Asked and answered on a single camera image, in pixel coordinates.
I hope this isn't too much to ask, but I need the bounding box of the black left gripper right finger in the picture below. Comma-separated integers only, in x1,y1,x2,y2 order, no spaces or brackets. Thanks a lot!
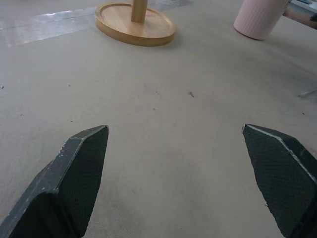
241,123,317,238

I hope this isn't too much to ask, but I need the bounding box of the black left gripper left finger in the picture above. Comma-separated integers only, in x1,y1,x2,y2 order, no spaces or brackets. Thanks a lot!
0,124,109,238

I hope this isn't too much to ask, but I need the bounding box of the pink ribbed cup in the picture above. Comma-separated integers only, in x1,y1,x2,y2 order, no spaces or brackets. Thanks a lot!
233,0,290,41

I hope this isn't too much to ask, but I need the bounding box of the wooden round stand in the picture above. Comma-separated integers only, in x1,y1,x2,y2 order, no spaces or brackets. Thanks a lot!
95,0,177,47

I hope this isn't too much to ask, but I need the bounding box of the clear tape strip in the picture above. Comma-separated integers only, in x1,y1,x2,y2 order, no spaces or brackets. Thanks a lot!
0,6,97,49

